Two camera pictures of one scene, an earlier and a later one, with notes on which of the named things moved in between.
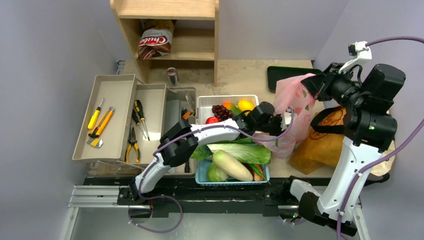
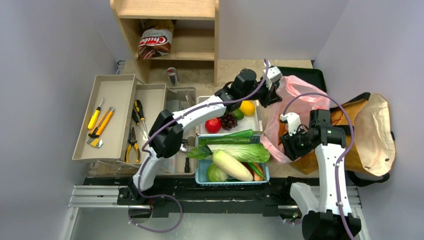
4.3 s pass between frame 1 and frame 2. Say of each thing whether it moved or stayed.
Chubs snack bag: stayed
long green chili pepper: stayed
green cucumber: stayed
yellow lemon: stayed
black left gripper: moved
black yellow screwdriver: stayed
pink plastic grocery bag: moved
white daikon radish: stayed
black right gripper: moved
